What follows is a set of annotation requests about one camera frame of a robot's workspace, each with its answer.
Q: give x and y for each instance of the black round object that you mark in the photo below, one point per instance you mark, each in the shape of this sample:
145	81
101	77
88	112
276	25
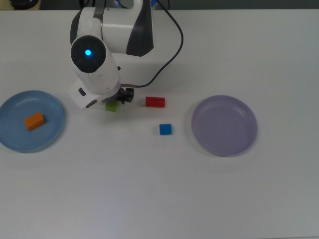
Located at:
23	2

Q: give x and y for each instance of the blue plate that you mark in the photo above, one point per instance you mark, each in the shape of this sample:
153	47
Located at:
15	139

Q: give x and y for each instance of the blue short cylinder block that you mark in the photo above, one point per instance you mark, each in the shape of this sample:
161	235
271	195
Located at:
165	129

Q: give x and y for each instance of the purple plate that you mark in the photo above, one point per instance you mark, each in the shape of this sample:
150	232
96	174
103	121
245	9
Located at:
224	125

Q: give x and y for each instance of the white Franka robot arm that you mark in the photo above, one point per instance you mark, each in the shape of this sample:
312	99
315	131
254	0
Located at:
94	64

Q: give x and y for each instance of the red cylinder block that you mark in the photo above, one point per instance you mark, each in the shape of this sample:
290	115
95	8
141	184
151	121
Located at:
155	102

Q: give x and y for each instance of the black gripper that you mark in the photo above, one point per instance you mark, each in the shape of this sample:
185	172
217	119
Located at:
127	95

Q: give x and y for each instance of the green rectangular block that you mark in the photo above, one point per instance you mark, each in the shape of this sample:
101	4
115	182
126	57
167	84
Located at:
111	107

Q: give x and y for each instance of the orange rectangular block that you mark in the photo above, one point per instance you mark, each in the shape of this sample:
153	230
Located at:
34	121

